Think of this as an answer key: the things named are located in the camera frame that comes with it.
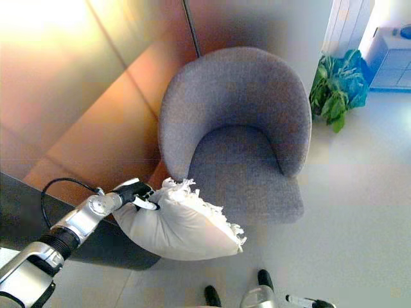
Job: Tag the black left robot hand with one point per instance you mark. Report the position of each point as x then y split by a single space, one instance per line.
131 191

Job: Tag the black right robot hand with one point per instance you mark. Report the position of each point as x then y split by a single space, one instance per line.
316 303

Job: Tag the white fringed pillow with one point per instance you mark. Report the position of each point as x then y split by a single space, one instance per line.
180 227

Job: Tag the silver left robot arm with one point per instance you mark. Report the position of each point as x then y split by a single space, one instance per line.
74 221

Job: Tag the black right robot foot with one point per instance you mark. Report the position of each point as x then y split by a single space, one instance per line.
266 279

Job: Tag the black robot foot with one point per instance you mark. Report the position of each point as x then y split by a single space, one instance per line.
212 296
266 279

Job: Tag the black left robot foot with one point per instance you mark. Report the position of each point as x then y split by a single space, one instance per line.
212 296

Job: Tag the grey fabric tub armchair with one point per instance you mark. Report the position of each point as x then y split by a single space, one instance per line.
237 96

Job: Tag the green leafy plant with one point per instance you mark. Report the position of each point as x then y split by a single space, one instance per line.
337 86

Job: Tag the white low cabinet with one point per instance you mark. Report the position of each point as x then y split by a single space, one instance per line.
391 64

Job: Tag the white door panel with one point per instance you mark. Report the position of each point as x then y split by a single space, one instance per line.
346 22

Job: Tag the blue item on cabinet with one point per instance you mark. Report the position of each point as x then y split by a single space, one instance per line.
406 31

